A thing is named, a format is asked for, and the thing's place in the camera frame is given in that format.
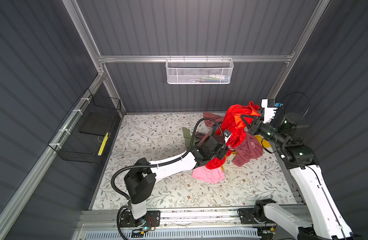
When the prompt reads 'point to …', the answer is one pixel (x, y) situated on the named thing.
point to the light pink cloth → (212, 175)
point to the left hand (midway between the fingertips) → (224, 143)
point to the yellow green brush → (103, 143)
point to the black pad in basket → (97, 123)
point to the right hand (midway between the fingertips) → (244, 117)
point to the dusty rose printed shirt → (252, 149)
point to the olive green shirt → (188, 137)
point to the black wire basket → (80, 137)
